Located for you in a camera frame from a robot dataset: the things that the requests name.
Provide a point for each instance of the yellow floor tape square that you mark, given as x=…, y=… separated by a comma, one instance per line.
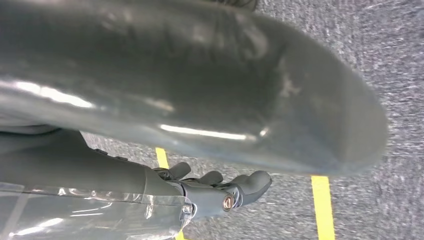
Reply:
x=323, y=205

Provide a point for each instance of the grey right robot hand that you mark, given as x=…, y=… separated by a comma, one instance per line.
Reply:
x=165, y=66

